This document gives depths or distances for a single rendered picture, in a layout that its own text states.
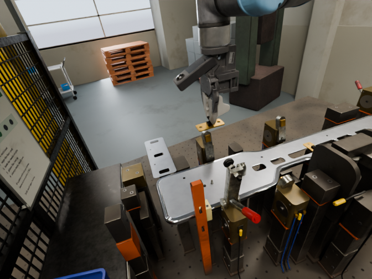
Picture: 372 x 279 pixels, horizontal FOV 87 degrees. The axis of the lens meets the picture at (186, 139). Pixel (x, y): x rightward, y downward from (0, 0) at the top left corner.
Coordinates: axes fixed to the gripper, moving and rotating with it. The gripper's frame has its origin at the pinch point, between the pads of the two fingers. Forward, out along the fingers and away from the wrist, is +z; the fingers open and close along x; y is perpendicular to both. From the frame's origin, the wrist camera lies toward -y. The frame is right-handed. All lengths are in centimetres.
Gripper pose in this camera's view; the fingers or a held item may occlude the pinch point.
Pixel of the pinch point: (209, 119)
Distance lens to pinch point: 59.5
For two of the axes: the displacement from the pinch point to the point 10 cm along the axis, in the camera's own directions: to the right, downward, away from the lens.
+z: 1.1, 8.2, 5.6
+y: 9.4, -2.6, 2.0
